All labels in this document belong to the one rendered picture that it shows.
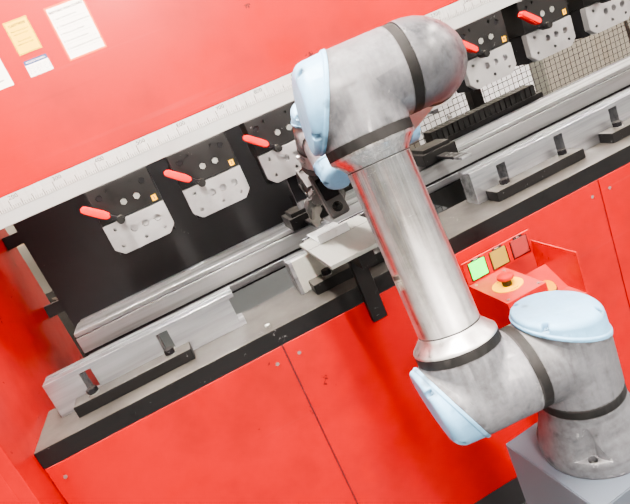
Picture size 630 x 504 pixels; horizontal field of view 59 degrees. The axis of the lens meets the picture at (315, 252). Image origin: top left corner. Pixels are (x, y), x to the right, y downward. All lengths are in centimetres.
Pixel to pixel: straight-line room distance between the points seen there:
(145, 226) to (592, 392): 100
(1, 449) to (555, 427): 104
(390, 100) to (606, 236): 118
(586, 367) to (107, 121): 107
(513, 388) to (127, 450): 96
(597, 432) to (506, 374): 16
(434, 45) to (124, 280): 147
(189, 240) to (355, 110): 134
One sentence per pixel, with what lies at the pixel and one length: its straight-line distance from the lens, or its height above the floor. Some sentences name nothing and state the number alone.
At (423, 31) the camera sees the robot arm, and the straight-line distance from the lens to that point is 73.
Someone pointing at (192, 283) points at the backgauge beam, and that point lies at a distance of 170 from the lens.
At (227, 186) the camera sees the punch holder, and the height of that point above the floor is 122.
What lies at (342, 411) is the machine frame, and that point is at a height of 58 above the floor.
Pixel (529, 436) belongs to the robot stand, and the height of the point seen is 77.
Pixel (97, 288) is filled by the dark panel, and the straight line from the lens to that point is 198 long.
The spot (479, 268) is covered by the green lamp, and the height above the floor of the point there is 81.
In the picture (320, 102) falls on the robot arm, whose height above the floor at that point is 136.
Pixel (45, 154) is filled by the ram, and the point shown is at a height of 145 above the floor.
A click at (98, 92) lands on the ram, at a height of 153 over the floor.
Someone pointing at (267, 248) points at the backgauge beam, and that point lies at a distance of 171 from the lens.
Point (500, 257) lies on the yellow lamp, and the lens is 146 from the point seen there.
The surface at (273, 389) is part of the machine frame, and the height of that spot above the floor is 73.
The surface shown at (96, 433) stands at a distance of 143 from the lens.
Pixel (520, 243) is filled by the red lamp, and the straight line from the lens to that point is 148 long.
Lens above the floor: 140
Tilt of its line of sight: 17 degrees down
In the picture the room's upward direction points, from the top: 23 degrees counter-clockwise
